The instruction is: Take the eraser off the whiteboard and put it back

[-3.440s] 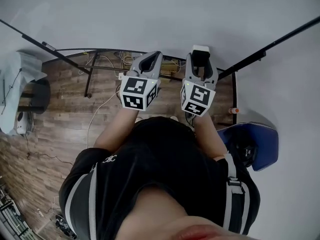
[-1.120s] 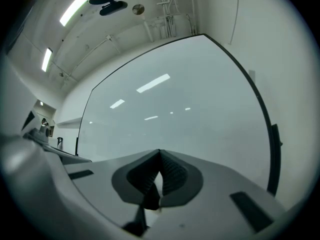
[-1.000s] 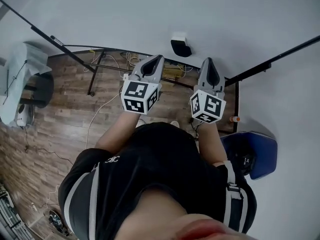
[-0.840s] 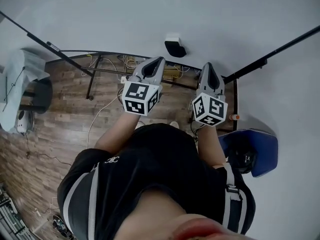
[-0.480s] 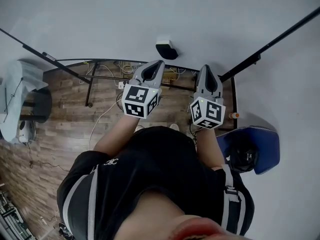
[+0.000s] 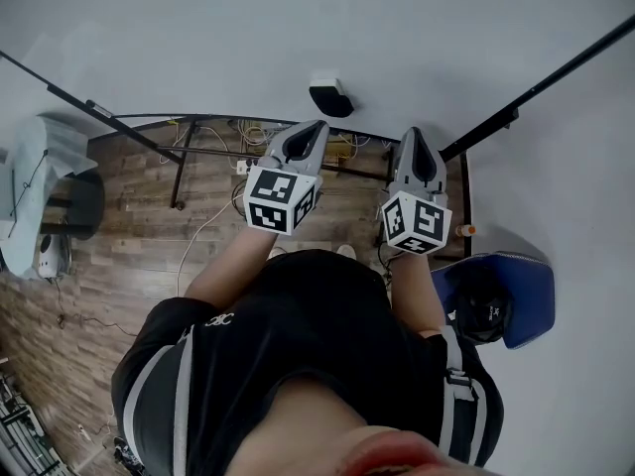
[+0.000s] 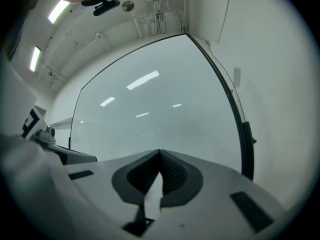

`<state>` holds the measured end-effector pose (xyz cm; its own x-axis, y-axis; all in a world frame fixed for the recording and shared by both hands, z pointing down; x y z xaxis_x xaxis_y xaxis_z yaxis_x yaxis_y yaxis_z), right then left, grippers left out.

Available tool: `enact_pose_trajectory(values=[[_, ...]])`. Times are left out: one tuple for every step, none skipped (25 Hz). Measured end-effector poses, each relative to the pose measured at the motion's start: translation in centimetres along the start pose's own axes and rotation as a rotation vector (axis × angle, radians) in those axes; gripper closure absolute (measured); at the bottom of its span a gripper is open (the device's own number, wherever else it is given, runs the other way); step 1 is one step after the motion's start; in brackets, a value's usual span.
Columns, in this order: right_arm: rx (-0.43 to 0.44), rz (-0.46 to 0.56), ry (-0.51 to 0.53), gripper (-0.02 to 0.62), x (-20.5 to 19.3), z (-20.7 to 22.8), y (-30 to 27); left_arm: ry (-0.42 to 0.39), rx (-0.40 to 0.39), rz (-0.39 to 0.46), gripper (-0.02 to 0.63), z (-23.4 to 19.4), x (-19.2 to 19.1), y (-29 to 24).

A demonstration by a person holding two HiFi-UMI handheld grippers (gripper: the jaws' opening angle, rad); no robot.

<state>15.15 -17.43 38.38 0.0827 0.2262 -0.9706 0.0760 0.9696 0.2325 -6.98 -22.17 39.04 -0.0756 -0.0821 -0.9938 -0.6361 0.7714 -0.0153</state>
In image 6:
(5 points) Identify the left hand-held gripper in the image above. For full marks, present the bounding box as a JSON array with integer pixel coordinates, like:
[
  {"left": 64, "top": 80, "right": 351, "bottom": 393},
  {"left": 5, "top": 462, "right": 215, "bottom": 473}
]
[{"left": 241, "top": 118, "right": 331, "bottom": 238}]

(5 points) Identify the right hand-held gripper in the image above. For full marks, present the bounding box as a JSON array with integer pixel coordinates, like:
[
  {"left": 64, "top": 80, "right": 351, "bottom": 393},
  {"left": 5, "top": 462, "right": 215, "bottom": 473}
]
[{"left": 379, "top": 125, "right": 454, "bottom": 258}]

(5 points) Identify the small black white box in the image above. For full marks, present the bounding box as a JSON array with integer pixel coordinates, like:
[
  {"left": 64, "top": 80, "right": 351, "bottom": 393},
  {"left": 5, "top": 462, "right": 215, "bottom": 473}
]
[{"left": 308, "top": 68, "right": 356, "bottom": 119}]

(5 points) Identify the person's right forearm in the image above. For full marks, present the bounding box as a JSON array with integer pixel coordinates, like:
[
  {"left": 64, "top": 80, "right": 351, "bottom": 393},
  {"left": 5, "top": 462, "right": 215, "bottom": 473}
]
[{"left": 388, "top": 252, "right": 448, "bottom": 337}]

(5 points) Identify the person's left forearm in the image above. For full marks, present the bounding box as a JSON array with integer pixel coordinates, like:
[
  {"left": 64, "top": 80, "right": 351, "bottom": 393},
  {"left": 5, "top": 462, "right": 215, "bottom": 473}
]
[{"left": 183, "top": 224, "right": 280, "bottom": 302}]

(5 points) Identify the black bag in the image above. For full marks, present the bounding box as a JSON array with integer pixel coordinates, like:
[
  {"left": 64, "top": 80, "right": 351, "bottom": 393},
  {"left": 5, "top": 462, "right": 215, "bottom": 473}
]
[{"left": 452, "top": 264, "right": 516, "bottom": 345}]

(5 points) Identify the person's black striped shirt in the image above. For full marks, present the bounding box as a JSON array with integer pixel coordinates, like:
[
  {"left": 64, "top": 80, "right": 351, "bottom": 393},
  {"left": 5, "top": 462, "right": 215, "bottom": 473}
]
[{"left": 109, "top": 247, "right": 506, "bottom": 476}]

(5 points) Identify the blue chair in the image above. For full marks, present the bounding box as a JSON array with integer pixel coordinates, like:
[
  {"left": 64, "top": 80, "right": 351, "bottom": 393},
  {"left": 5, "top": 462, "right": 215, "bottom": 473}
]
[{"left": 429, "top": 249, "right": 557, "bottom": 351}]

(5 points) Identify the black round stool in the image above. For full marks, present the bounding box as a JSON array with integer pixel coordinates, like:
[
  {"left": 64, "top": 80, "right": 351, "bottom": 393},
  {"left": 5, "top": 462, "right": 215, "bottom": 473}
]
[{"left": 41, "top": 170, "right": 107, "bottom": 242}]

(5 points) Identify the white round device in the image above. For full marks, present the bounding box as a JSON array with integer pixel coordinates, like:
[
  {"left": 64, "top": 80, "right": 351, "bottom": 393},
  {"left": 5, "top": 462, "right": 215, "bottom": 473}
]
[{"left": 36, "top": 232, "right": 64, "bottom": 273}]

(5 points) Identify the person's face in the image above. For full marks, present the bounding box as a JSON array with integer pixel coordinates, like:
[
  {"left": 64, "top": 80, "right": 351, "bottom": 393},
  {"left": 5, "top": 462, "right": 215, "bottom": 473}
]
[{"left": 236, "top": 363, "right": 478, "bottom": 476}]

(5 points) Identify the black shoe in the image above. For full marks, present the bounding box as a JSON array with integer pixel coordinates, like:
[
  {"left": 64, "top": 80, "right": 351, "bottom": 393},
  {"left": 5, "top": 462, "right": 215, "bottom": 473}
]
[{"left": 111, "top": 435, "right": 146, "bottom": 466}]

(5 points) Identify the metal rack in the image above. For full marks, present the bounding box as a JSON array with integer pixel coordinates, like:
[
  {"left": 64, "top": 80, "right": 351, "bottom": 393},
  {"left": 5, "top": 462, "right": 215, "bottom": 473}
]
[{"left": 0, "top": 368, "right": 66, "bottom": 476}]

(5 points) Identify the tangle of yellow cables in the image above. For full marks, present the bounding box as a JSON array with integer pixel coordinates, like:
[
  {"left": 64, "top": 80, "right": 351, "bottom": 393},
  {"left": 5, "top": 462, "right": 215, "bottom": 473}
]
[{"left": 236, "top": 118, "right": 372, "bottom": 167}]

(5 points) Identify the white floor cable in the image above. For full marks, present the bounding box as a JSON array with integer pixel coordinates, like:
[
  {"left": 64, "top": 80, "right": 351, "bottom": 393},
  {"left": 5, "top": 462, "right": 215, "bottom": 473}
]
[{"left": 175, "top": 197, "right": 250, "bottom": 300}]

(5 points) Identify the grey harness strap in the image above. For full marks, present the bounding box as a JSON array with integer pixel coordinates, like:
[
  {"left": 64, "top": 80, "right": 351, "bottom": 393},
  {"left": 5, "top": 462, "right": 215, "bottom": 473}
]
[{"left": 438, "top": 323, "right": 481, "bottom": 402}]

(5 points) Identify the black floor cable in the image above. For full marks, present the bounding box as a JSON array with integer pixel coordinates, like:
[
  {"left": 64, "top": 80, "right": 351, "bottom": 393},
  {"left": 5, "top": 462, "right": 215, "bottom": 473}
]
[{"left": 51, "top": 277, "right": 141, "bottom": 337}]

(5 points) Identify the thin black cord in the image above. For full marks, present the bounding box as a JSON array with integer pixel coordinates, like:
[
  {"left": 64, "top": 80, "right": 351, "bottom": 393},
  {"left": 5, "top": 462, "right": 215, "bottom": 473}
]
[{"left": 8, "top": 148, "right": 50, "bottom": 221}]

